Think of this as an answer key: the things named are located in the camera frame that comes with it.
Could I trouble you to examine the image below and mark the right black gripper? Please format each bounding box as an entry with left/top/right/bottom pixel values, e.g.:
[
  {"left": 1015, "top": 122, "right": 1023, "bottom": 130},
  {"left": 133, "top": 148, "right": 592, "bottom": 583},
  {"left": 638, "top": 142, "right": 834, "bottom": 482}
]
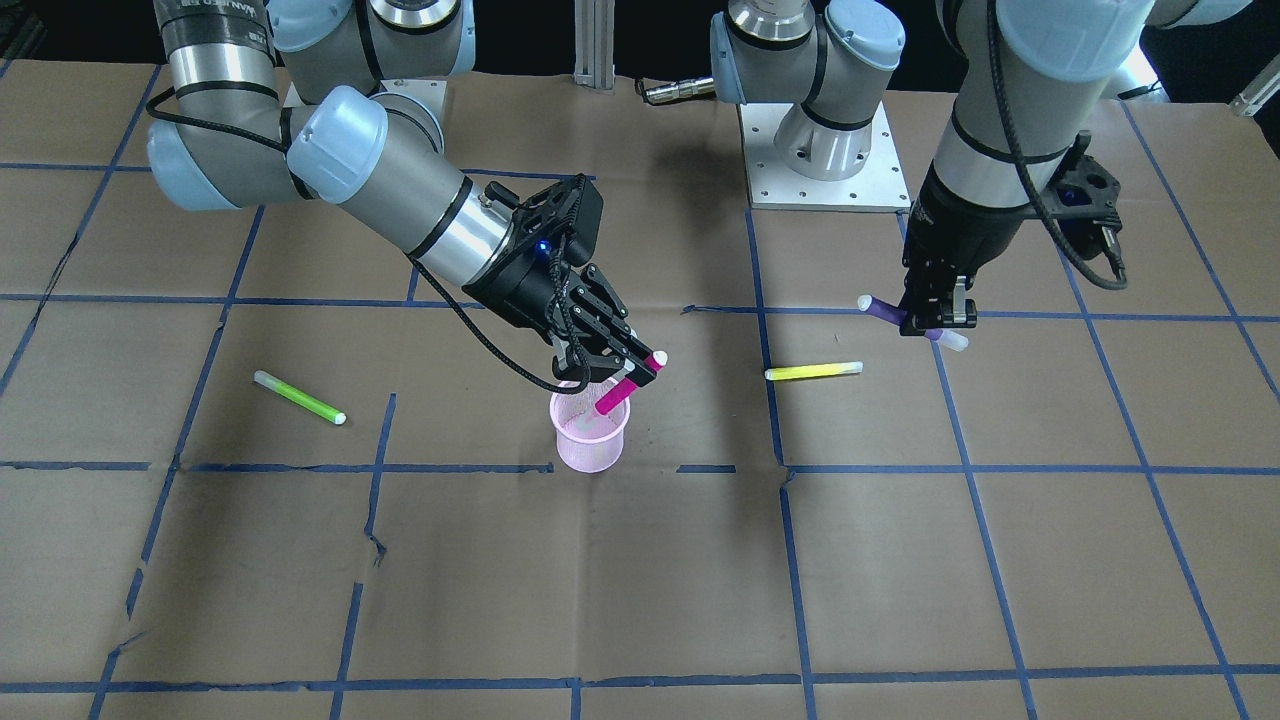
[{"left": 463, "top": 176, "right": 657, "bottom": 389}]

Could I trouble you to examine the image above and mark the pink mesh cup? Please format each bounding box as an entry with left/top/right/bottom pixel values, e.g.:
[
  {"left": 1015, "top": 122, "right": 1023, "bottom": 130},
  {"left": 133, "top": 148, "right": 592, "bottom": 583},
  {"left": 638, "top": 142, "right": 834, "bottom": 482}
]
[{"left": 549, "top": 379, "right": 630, "bottom": 473}]

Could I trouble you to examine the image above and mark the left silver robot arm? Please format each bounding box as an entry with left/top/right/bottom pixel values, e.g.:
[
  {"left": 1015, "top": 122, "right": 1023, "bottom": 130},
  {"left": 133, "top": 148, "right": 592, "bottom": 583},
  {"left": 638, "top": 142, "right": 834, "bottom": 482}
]
[{"left": 710, "top": 1, "right": 1244, "bottom": 338}]

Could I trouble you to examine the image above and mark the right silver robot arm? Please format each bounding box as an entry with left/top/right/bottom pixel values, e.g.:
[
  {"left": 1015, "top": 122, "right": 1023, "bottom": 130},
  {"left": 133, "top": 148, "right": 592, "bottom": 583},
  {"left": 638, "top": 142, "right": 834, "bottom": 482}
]
[{"left": 147, "top": 1, "right": 658, "bottom": 393}]

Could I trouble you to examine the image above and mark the purple pen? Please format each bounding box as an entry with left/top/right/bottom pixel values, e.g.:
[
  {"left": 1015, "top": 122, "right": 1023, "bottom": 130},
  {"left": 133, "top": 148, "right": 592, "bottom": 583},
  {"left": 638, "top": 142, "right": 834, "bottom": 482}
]
[{"left": 858, "top": 293, "right": 970, "bottom": 352}]

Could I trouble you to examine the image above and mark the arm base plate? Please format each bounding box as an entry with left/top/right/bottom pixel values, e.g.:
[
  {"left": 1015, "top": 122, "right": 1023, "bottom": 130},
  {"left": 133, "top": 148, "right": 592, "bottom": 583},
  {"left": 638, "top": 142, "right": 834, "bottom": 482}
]
[
  {"left": 739, "top": 102, "right": 911, "bottom": 213},
  {"left": 372, "top": 78, "right": 451, "bottom": 122}
]

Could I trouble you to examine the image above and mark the yellow pen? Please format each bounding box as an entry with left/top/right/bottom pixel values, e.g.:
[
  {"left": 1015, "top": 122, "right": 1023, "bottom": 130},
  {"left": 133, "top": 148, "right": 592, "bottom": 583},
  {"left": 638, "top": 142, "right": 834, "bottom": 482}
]
[{"left": 764, "top": 361, "right": 864, "bottom": 382}]

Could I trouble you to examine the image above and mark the aluminium frame post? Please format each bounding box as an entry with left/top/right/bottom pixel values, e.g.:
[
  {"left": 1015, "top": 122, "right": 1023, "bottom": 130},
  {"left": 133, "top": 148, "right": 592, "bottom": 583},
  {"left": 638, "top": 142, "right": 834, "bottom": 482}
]
[{"left": 572, "top": 0, "right": 616, "bottom": 94}]

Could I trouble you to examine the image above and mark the pink pen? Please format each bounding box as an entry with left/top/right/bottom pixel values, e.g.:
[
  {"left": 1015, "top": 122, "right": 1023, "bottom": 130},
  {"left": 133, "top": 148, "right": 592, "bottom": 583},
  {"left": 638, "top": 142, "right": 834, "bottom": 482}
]
[{"left": 594, "top": 350, "right": 668, "bottom": 416}]

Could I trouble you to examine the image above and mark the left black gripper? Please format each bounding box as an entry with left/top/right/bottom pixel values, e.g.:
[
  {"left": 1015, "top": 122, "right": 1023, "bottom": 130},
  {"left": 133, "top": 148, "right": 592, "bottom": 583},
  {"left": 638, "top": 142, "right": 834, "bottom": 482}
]
[{"left": 899, "top": 170, "right": 1121, "bottom": 337}]

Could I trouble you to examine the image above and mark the green pen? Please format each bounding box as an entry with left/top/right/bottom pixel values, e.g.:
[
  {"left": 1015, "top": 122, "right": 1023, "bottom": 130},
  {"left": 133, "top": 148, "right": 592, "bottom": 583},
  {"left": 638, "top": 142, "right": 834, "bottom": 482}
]
[{"left": 253, "top": 370, "right": 347, "bottom": 427}]

